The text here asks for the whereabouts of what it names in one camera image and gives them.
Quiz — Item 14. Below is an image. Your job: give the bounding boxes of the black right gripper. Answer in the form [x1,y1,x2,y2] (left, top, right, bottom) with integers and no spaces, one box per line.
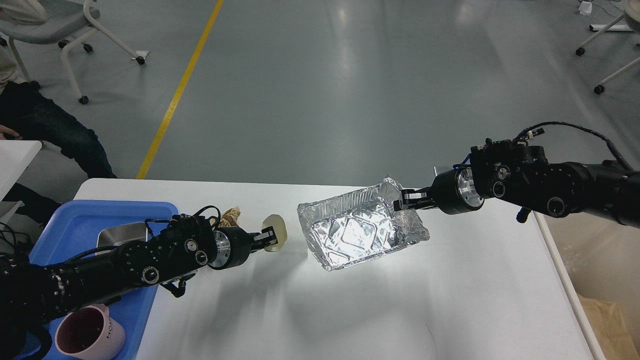
[393,168,485,215]

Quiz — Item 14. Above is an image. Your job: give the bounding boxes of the blue plastic tray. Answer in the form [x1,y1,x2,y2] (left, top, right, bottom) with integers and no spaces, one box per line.
[29,200,178,360]

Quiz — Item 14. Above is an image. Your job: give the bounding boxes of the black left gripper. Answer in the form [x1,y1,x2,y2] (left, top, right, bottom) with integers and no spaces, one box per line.
[207,226,277,271]

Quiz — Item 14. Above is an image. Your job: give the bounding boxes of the floor outlet plate right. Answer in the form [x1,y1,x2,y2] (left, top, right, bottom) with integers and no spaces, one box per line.
[433,166,450,177]

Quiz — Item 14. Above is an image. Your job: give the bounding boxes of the stainless steel rectangular dish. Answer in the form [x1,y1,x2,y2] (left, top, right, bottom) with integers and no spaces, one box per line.
[96,222,149,248]

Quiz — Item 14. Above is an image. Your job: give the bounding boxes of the black cables at left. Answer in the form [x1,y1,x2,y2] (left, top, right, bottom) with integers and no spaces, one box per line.
[0,222,32,256]

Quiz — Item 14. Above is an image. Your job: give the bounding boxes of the beige plastic bin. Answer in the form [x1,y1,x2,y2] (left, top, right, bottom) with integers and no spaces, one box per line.
[535,213,640,360]

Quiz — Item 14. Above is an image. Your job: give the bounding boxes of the brown paper in bin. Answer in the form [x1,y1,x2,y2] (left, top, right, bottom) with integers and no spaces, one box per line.
[578,294,639,360]

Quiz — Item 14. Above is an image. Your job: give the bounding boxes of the white chair base right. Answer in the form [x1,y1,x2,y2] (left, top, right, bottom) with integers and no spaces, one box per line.
[575,0,640,96]

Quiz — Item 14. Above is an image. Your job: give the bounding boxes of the person in beige sweater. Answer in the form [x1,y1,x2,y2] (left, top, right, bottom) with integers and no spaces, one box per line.
[0,50,118,226]

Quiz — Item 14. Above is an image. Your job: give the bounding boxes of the white paper cup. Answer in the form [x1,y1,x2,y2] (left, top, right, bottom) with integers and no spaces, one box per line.
[262,214,288,252]

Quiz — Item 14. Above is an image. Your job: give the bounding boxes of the aluminium foil tray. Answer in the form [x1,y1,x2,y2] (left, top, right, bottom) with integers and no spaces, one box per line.
[297,177,430,272]

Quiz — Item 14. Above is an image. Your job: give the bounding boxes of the pink mug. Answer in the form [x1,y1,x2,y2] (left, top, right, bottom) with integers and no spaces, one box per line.
[54,304,126,360]

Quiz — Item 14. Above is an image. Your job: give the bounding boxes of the brown paper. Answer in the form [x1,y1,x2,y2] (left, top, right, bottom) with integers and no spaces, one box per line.
[578,294,639,360]
[219,206,242,228]

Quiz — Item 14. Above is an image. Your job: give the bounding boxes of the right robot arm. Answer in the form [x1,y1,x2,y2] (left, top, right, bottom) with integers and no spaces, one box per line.
[393,123,640,228]

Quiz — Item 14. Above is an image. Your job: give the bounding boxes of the grey office chair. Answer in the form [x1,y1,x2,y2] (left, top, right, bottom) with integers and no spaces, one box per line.
[0,0,146,105]

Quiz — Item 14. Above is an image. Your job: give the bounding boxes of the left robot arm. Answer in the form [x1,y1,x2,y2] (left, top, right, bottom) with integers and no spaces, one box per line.
[0,210,288,360]

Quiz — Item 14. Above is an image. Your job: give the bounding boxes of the white side table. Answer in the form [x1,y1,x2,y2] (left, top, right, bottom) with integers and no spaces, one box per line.
[0,139,42,199]

